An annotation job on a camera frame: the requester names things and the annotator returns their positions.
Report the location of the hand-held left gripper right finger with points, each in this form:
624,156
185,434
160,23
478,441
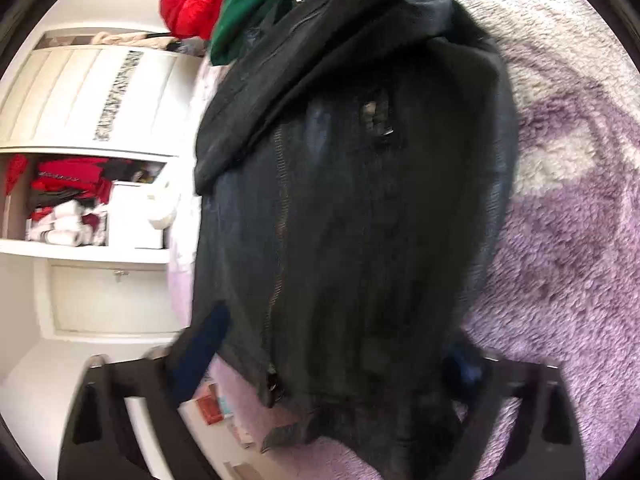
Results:
462,367

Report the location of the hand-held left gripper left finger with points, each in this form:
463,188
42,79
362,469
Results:
206,336

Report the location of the black jacket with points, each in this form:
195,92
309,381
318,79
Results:
350,200

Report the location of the stack of folded clothes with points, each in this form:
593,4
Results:
65,200

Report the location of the red packet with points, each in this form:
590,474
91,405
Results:
210,406

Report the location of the white box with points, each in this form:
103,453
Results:
137,215

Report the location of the white wardrobe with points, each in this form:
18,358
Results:
90,190

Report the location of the purple fleece blanket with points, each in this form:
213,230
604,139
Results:
560,200

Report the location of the green garment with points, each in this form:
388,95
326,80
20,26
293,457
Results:
245,10

